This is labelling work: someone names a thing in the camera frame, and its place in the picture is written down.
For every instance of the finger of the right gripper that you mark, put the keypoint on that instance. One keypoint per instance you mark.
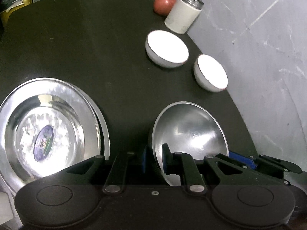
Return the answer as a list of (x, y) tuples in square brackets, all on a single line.
[(247, 161), (280, 163)]

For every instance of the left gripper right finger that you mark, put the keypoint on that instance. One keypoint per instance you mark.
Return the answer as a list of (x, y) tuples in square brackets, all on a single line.
[(215, 174)]

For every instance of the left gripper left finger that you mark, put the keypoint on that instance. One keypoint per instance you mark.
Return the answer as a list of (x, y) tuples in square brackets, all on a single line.
[(110, 176)]

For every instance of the deep steel mixing bowl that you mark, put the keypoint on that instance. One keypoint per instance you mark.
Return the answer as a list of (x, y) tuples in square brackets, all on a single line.
[(188, 128)]

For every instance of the shiny steel plate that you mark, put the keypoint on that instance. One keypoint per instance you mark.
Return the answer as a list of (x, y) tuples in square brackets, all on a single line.
[(46, 125)]

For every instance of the small white red-rimmed bowl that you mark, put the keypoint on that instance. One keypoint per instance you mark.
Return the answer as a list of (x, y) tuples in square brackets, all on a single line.
[(209, 74)]

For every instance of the large white red-rimmed bowl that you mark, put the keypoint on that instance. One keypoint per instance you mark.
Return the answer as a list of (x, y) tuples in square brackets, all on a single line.
[(166, 49)]

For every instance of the white steel-topped thermos jar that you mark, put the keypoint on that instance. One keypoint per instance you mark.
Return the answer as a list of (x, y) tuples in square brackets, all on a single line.
[(182, 15)]

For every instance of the red tomato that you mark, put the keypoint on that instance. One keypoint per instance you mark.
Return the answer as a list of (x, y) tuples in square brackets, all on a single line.
[(163, 7)]

